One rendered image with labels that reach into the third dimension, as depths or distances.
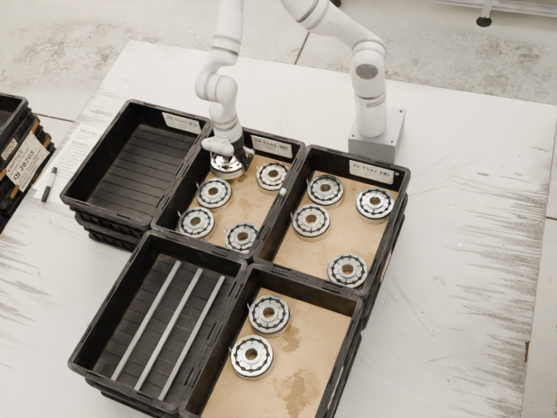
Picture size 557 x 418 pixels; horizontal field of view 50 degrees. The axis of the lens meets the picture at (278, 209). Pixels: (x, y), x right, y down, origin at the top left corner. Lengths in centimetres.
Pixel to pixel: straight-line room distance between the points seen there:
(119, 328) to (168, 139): 63
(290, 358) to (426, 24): 239
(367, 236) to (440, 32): 199
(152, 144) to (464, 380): 113
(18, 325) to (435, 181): 130
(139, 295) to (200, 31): 223
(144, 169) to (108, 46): 190
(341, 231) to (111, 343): 67
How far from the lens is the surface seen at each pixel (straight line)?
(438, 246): 178
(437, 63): 328
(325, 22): 160
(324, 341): 150
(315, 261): 160
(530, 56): 339
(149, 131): 198
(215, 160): 177
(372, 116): 181
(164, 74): 234
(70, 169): 216
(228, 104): 150
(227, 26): 151
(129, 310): 164
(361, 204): 165
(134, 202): 182
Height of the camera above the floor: 223
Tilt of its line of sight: 56 degrees down
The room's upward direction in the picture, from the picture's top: 11 degrees counter-clockwise
